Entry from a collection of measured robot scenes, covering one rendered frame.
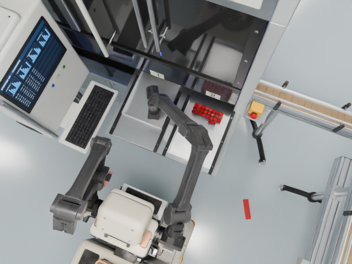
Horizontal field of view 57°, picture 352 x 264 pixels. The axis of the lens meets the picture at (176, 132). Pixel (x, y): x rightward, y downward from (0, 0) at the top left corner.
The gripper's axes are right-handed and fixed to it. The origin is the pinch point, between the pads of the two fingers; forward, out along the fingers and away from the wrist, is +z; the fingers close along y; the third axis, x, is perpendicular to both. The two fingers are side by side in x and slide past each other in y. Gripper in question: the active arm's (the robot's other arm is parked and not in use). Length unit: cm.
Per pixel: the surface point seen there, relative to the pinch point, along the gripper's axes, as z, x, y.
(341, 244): 2, -104, -58
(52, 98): -9, 58, 1
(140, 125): 6.8, 8.8, -4.2
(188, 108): 5.1, -18.5, 8.9
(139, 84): 5.1, 13.4, 21.4
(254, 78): -46, -47, 6
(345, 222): 3, -107, -47
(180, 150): 6.7, -16.6, -16.6
